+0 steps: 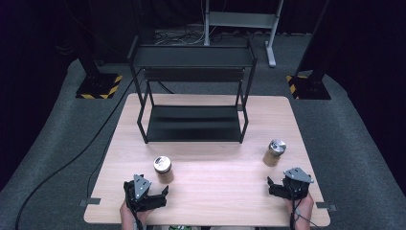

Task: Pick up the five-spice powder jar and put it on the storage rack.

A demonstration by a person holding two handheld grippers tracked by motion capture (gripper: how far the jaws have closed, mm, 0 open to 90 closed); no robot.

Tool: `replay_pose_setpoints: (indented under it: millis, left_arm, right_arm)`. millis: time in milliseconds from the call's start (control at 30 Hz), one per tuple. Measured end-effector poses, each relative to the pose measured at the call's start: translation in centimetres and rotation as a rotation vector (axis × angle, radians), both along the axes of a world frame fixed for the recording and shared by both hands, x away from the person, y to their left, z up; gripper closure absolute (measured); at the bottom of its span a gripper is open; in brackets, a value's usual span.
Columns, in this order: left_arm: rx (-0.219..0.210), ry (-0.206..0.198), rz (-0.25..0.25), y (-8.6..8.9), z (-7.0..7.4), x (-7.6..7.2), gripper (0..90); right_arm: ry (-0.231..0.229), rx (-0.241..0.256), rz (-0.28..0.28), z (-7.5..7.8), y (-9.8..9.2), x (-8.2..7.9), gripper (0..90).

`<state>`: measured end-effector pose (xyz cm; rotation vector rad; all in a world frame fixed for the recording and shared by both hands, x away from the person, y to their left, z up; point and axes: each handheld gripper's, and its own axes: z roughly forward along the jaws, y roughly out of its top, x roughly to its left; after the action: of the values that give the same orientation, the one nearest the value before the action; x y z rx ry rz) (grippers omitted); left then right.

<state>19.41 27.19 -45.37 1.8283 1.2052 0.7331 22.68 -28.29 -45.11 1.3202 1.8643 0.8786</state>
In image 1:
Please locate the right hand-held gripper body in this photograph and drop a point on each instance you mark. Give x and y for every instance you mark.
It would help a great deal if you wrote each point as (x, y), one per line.
(297, 183)

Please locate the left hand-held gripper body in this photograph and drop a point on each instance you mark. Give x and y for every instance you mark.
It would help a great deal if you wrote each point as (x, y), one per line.
(140, 191)

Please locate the jar with silver lid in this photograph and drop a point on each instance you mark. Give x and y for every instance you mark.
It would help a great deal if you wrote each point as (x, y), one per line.
(162, 166)
(276, 148)

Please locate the black metal shelf rack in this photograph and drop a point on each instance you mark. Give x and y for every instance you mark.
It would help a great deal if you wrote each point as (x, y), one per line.
(194, 124)

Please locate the person's left hand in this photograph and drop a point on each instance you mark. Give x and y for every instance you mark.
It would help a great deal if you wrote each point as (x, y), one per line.
(145, 215)

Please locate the person's right hand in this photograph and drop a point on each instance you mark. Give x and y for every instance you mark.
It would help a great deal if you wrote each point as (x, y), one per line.
(304, 207)

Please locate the grey tape strip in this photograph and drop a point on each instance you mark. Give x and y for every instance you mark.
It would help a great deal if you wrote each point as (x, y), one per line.
(326, 206)
(90, 202)

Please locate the black hazard-striped stand base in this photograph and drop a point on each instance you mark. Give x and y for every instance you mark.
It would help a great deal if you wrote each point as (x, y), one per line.
(309, 87)
(97, 86)

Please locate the grey metal stand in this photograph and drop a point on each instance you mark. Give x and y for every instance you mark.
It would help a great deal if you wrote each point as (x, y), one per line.
(242, 19)

